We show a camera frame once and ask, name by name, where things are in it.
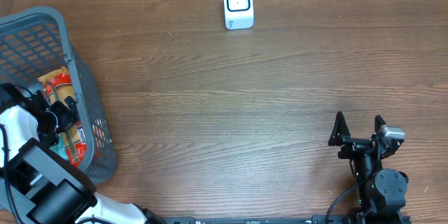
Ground grey plastic mesh basket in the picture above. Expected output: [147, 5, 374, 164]
[1, 6, 117, 185]

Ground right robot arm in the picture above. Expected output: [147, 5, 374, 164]
[324, 111, 410, 223]

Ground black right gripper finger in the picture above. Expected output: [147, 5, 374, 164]
[328, 111, 351, 146]
[374, 115, 387, 137]

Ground white barcode scanner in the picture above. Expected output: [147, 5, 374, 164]
[223, 0, 255, 30]

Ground orange spaghetti packet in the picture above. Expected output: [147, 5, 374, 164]
[38, 66, 87, 167]

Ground teal plastic packet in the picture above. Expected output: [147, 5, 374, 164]
[50, 139, 69, 160]

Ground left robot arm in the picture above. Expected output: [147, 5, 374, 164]
[1, 83, 164, 224]

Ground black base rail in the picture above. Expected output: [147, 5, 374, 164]
[162, 215, 412, 224]

